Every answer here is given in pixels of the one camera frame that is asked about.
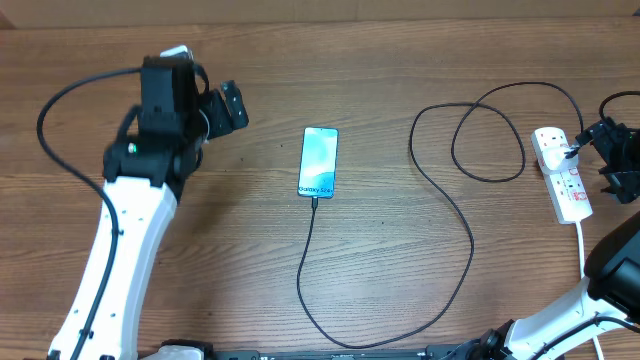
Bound black USB charging cable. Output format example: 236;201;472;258
295;81;585;350

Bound Samsung Galaxy smartphone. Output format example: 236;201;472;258
297;127;339;198

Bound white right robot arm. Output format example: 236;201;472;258
448;113;639;359

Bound white charger plug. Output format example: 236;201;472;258
540;146;579;175

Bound white power strip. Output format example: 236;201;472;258
531;127;593;224

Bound white power strip cord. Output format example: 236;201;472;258
574;221;606;360

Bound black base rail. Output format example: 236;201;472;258
139;339;566;360

